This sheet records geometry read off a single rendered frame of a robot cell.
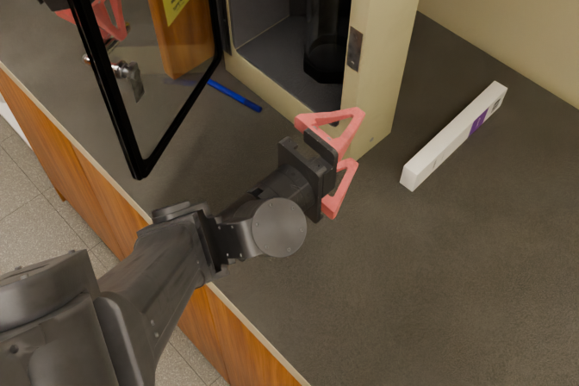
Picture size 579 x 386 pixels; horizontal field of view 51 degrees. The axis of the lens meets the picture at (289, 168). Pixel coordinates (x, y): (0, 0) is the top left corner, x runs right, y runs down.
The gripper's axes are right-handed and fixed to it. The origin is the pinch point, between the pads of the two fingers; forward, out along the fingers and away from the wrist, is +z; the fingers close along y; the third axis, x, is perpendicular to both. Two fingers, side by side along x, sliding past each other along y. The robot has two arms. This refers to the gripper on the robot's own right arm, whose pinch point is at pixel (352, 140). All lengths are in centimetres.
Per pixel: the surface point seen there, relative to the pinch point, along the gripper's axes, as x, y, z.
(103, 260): 80, -120, -19
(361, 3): 10.7, 7.4, 12.0
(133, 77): 26.9, -0.2, -12.9
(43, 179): 122, -120, -17
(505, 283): -21.1, -26.8, 13.4
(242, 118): 30.1, -26.5, 5.9
